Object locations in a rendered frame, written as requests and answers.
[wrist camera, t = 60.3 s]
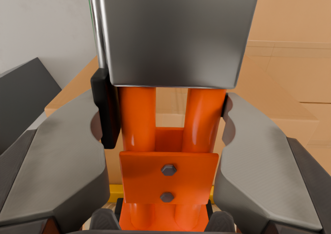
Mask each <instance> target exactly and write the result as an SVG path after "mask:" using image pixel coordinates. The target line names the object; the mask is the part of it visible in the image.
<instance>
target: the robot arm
mask: <svg viewBox="0 0 331 234"><path fill-rule="evenodd" d="M221 117H222V118H223V120H224V121H225V123H226V124H225V128H224V132H223V136H222V141H223V143H224V144H225V147H224V148H223V150H222V154H221V157H220V161H219V165H218V169H217V173H216V176H215V182H214V190H213V200H214V203H215V204H216V205H217V207H218V208H219V209H220V210H221V211H215V212H213V214H212V216H211V218H210V220H209V222H208V224H207V226H206V228H205V230H204V231H203V232H184V231H135V230H122V229H121V227H120V225H119V223H118V221H117V218H116V216H115V214H114V212H113V210H111V209H108V208H102V207H103V206H104V205H105V204H106V203H107V202H108V200H109V198H110V187H109V176H108V170H107V164H106V158H105V152H104V146H103V144H102V143H100V142H99V141H100V139H101V138H102V135H103V134H102V128H101V122H100V115H99V108H98V107H97V106H96V105H95V103H94V99H93V93H92V88H90V89H88V90H87V91H85V92H84V93H82V94H80V95H79V96H77V97H76V98H74V99H72V100H71V101H69V102H68V103H66V104H64V105H63V106H61V107H60V108H59V109H57V110H56V111H55V112H53V113H52V114H51V115H50V116H49V117H47V118H46V119H45V120H44V121H43V122H42V123H41V124H40V125H39V126H38V127H37V128H36V129H35V130H26V131H25V132H24V133H23V134H22V135H21V136H20V137H19V138H18V139H17V140H16V141H15V142H14V143H13V144H12V145H11V146H10V147H9V148H8V149H7V150H5V151H4V152H3V153H2V154H1V155H0V234H331V176H330V175H329V174H328V173H327V172H326V171H325V169H324V168H323V167H322V166H321V165H320V164H319V163H318V162H317V161H316V160H315V159H314V158H313V157H312V155H311V154H310V153H309V152H308V151H307V150H306V149H305V148H304V147H303V146H302V145H301V144H300V142H299V141H298V140H297V139H296V138H290V137H287V136H286V135H285V134H284V133H283V131H282V130H281V129H280V128H279V127H278V126H277V125H276V124H275V123H274V122H273V121H272V120H271V119H270V118H269V117H267V116H266V115H265V114H264V113H262V112H261V111H260V110H258V109H257V108H255V107H254V106H253V105H251V104H250V103H249V102H247V101H246V100H245V99H243V98H242V97H240V96H239V95H238V94H236V93H234V92H229V93H227V92H226V95H225V100H224V104H223V109H222V113H221ZM90 217H91V222H90V227H89V230H82V228H83V224H84V223H85V222H86V221H87V220H88V219H89V218H90ZM234 224H236V232H235V226H234Z"/></svg>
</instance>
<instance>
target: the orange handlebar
mask: <svg viewBox="0 0 331 234"><path fill-rule="evenodd" d="M117 91H118V100H119V110H120V119H121V129H122V138H123V148H124V151H121V152H120V153H119V159H120V168H121V176H122V183H123V192H124V200H125V203H129V205H130V215H131V223H132V224H133V226H134V227H136V228H137V229H146V228H148V227H150V226H151V225H152V224H153V222H154V218H155V204H176V207H175V216H174V218H175V221H176V223H177V225H178V226H179V227H180V228H182V229H184V230H191V229H192V228H194V227H195V226H196V224H197V223H198V219H199V213H200V208H201V205H202V204H208V200H209V196H210V192H211V188H212V184H213V180H214V175H215V171H216V167H217V163H218V160H219V155H218V154H217V153H213V150H214V145H215V140H216V136H217V131H218V127H219V123H220V118H221V113H222V109H223V104H224V100H225V95H226V91H227V90H226V89H197V88H188V94H187V103H186V113H185V122H184V127H156V87H127V86H117Z"/></svg>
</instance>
